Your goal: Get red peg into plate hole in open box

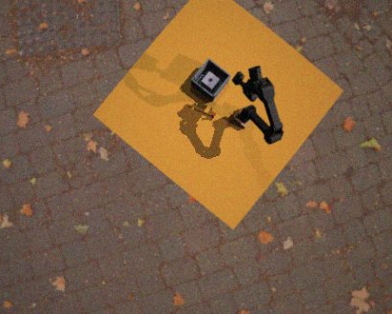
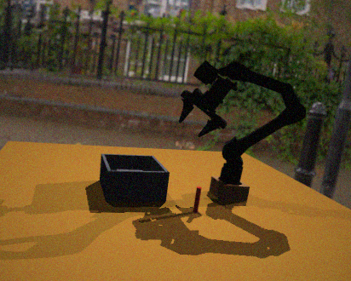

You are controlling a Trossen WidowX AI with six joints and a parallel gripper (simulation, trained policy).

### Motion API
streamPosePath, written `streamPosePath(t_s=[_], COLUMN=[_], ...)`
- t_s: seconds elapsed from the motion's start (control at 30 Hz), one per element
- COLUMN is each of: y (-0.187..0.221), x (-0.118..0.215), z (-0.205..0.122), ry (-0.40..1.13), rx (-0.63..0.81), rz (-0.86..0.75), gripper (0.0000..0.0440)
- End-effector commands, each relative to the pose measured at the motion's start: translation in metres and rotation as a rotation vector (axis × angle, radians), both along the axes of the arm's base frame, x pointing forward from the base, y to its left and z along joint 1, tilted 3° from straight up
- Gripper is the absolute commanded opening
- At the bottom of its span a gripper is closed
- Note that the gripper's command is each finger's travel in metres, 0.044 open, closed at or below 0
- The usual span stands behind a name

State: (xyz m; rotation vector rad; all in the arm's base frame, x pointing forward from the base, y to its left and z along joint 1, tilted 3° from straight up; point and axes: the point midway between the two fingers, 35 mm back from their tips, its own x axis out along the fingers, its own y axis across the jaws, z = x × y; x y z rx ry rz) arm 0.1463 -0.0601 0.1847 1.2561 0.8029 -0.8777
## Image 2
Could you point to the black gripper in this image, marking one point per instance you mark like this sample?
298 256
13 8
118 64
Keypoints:
210 101

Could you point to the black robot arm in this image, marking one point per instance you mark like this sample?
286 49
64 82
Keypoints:
294 111

